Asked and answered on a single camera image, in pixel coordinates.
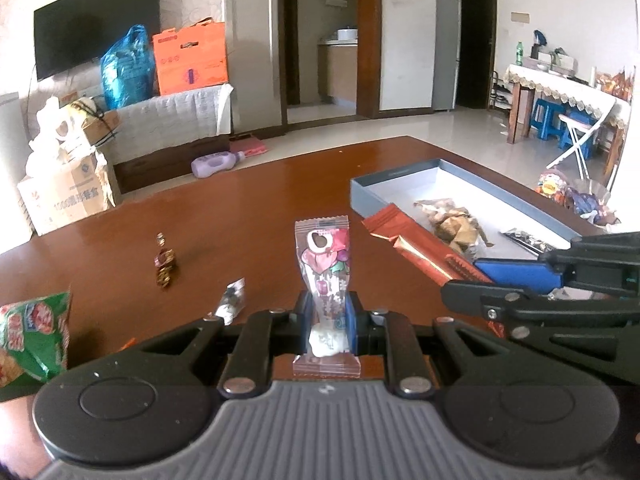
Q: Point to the white plastic bag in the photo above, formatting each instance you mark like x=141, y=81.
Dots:
x=45, y=130

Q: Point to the blue plastic bag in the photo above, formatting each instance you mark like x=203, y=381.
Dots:
x=127, y=75

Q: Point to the pile of orange snack bags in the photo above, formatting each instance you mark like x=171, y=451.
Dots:
x=617, y=85

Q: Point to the orange cardboard box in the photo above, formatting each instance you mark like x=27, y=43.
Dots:
x=190, y=60

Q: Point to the shoe rack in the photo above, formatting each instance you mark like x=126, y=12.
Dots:
x=499, y=92

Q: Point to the blue plastic stool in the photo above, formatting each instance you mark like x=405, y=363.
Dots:
x=545, y=115
x=567, y=135

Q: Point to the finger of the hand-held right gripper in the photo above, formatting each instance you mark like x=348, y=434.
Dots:
x=520, y=272
x=480, y=297

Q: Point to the green bottle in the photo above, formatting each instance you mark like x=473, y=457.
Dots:
x=519, y=55

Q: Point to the orange snack packet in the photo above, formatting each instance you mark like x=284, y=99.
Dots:
x=425, y=245

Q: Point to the white cloth cover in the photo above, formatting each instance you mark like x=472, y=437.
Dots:
x=170, y=120

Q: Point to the white folding stool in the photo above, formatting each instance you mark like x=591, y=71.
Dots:
x=580, y=120

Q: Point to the wooden kitchen counter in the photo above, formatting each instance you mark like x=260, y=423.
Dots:
x=337, y=70

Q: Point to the large brown cardboard box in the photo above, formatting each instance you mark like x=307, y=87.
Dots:
x=65, y=195

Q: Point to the white freezer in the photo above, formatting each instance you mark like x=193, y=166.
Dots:
x=7, y=160

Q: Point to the grey storage box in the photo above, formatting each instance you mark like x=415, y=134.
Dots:
x=550, y=64

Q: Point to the yellow white roll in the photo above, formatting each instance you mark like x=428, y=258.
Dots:
x=80, y=110

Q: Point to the purple bottle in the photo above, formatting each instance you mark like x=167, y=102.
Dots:
x=215, y=164

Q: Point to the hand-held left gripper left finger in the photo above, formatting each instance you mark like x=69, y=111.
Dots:
x=303, y=310

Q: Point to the small silver snack packet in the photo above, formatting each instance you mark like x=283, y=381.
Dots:
x=231, y=302

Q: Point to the dark wooden television cabinet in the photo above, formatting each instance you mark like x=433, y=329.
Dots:
x=160, y=165

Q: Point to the small brown cardboard box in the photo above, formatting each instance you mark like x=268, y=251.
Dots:
x=100, y=127

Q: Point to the beige wall panel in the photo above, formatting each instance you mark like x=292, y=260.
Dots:
x=520, y=17

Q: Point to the black television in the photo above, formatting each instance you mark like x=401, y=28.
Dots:
x=95, y=25

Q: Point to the pink mat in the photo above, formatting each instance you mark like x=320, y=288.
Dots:
x=252, y=146

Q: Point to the brown twisted candy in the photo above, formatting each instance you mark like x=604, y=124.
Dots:
x=165, y=265

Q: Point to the blue purple snack bag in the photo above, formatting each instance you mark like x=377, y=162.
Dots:
x=592, y=205

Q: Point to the grey-blue cardboard box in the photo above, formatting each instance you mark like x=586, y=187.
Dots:
x=450, y=185

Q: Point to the grey refrigerator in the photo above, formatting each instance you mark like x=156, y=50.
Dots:
x=445, y=55

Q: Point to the black white snack packet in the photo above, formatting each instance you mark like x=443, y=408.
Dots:
x=527, y=241

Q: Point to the brown gold snack packet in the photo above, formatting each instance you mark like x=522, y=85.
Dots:
x=455, y=225

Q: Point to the white pot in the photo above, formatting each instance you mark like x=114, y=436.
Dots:
x=347, y=34

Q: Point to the pink candy packet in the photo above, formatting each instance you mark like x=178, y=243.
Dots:
x=325, y=260

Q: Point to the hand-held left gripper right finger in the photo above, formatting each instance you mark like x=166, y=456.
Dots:
x=352, y=320

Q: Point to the wooden table with lace cloth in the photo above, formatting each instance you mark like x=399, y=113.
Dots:
x=550, y=82

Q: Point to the green chip bag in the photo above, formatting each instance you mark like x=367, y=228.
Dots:
x=35, y=340

